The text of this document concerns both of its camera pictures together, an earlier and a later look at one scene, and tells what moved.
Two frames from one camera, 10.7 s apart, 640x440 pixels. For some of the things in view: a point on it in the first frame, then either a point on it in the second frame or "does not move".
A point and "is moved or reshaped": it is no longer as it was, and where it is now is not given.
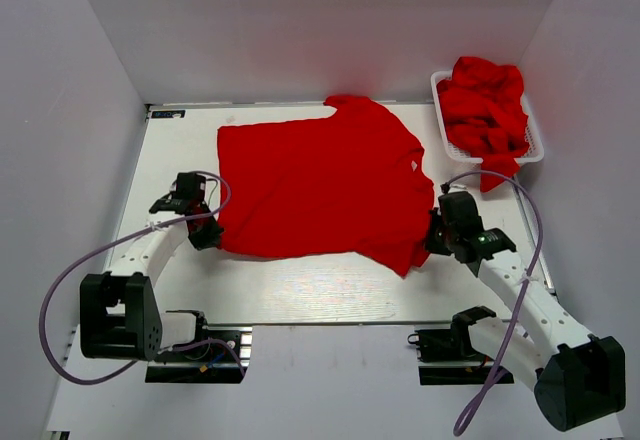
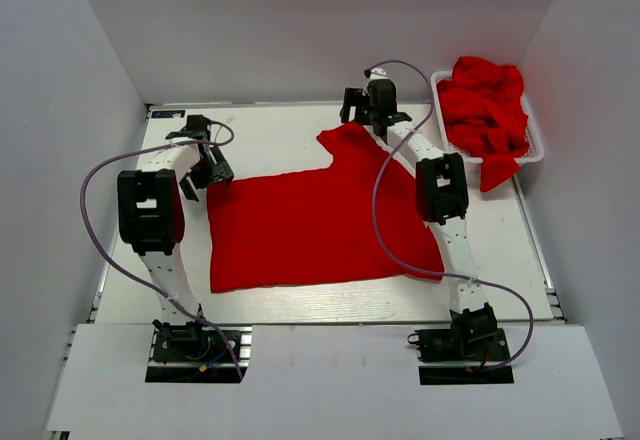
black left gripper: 210,239 -> 220,172
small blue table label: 168,113 does not move
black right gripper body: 439,236 -> 371,111
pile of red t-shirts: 486,116 does not move
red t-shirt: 353,184 is moved or reshaped
